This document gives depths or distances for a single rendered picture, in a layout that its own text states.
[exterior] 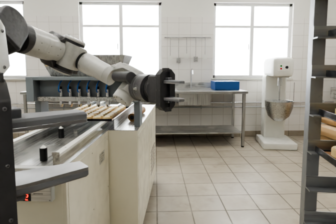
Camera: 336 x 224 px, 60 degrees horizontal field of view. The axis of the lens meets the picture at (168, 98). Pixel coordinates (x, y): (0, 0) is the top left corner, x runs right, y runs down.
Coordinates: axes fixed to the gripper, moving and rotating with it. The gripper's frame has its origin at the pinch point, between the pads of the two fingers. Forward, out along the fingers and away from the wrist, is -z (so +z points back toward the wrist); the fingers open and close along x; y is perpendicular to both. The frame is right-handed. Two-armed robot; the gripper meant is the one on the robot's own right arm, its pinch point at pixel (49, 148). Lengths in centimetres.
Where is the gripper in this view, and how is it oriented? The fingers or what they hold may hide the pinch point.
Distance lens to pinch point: 26.5
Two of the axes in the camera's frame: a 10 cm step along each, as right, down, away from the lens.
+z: -7.8, 0.7, -6.3
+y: -6.3, -0.8, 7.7
